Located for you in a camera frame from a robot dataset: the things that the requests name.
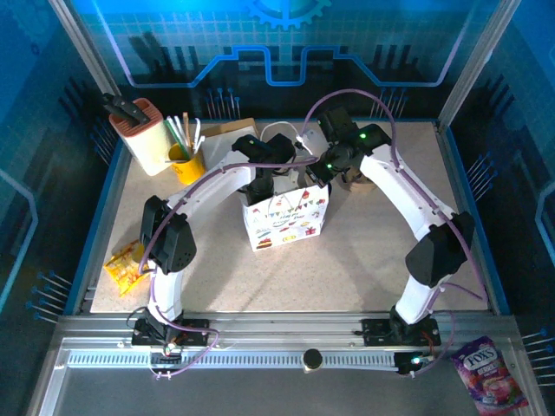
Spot stack of pulp cup carriers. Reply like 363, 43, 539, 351
336, 170, 375, 192

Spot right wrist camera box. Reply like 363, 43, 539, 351
294, 128, 325, 156

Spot black-handled knife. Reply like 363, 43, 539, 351
105, 93, 151, 124
102, 102, 142, 129

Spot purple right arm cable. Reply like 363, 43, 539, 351
301, 88, 489, 378

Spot white paper napkins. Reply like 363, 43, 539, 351
203, 129, 245, 169

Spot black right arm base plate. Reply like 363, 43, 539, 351
362, 318, 442, 348

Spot brown cardboard napkin box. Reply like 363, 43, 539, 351
200, 117, 260, 172

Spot white slotted cable duct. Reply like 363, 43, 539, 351
67, 348, 400, 370

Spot white knife block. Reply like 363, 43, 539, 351
108, 97, 174, 178

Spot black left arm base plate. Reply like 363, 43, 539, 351
131, 319, 212, 348

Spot white printed paper gift bag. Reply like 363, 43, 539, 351
242, 122, 330, 252

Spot yellow snack packet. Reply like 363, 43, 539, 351
102, 239, 149, 298

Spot black round knob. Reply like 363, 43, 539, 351
301, 348, 324, 374

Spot aluminium frame post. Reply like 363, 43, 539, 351
436, 0, 524, 129
46, 0, 121, 96

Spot yellow mug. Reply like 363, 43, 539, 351
167, 142, 207, 186

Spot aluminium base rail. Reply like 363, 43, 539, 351
56, 314, 519, 350

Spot green wrapped straw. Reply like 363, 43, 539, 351
163, 119, 192, 160

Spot purple Fox's candy bag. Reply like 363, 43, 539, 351
450, 335, 530, 416

